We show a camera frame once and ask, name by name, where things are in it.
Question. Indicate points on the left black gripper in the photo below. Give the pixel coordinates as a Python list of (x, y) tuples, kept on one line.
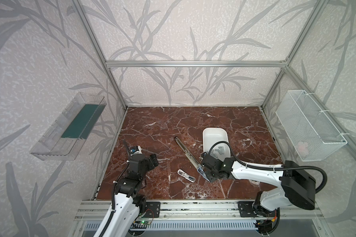
[(133, 157)]

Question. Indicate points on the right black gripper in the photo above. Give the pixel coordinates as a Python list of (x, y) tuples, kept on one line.
[(207, 165)]

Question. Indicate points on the large beige black stapler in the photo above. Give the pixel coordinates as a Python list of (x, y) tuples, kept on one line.
[(189, 155)]

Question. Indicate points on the small white stapler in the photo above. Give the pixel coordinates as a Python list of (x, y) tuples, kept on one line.
[(186, 176)]

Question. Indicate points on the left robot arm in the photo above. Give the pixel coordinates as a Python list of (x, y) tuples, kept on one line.
[(126, 202)]

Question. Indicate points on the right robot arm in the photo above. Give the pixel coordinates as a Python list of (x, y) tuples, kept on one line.
[(294, 185)]

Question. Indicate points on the staple strips in tray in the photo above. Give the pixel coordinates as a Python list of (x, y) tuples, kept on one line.
[(218, 152)]

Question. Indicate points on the white oval tray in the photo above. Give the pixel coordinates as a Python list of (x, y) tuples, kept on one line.
[(212, 135)]

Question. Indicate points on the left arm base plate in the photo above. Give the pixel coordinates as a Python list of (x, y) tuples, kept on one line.
[(152, 209)]

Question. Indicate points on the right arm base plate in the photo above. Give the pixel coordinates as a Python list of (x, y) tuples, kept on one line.
[(246, 209)]

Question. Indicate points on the aluminium front rail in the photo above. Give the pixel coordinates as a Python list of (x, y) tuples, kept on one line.
[(193, 209)]

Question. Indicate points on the clear acrylic wall shelf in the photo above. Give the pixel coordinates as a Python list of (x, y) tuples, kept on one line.
[(66, 137)]

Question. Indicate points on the white wire mesh basket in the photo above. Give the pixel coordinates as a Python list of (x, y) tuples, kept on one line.
[(313, 135)]

